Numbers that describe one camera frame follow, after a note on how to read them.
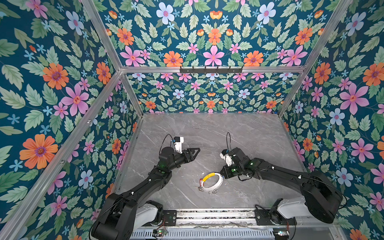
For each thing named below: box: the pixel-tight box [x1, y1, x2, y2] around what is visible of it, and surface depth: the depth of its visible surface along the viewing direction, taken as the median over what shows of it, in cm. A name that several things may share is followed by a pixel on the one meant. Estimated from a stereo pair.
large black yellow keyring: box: [202, 172, 223, 192], surface depth 84 cm
